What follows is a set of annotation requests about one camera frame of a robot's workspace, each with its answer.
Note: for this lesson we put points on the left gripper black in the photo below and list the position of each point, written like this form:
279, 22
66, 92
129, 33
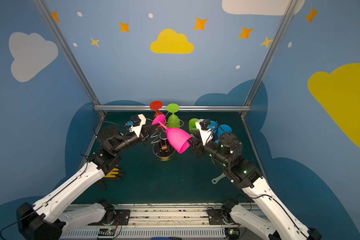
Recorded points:
144, 134

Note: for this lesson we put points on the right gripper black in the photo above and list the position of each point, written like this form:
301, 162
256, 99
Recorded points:
199, 147

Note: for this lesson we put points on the pink wine glass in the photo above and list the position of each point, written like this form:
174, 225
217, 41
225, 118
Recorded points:
178, 138

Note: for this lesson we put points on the green wine glass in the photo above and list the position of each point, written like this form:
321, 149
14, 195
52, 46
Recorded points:
192, 126
173, 120

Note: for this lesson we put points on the blue wine glass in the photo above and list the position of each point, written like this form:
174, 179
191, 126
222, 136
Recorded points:
221, 130
213, 126

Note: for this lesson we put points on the red wine glass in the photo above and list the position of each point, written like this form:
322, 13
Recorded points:
156, 106

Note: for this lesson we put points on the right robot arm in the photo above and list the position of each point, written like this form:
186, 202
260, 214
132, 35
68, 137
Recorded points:
280, 223

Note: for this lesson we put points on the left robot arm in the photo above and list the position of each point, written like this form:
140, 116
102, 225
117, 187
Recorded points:
46, 220

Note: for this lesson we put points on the yellow black work glove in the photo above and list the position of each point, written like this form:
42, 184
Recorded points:
114, 175

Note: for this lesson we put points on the right circuit board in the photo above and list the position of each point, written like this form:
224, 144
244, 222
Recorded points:
232, 234

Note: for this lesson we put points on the circuit board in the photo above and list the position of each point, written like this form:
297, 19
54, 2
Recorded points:
106, 234
232, 234

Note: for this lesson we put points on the left circuit board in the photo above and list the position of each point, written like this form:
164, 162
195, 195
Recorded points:
106, 234

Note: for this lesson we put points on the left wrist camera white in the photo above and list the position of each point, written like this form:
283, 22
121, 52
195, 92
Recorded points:
135, 124

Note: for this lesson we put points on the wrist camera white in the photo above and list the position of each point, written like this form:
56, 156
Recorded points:
204, 130
135, 124

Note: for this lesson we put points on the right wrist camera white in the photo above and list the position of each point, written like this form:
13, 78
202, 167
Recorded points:
204, 130

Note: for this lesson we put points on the gold wire wine glass rack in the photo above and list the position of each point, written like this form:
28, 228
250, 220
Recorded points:
162, 147

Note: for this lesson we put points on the back aluminium frame bar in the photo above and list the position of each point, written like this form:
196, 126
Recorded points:
130, 108

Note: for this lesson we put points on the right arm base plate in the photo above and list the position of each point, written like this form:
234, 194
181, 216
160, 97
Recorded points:
220, 217

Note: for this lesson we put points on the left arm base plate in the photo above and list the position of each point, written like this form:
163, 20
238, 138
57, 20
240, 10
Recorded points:
118, 217

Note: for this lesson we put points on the right aluminium frame post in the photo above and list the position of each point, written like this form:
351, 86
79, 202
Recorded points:
272, 49

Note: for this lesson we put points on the aluminium frame post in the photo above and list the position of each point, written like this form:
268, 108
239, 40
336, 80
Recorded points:
272, 49
45, 12

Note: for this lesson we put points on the left aluminium frame post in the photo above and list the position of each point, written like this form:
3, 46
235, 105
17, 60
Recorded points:
45, 12

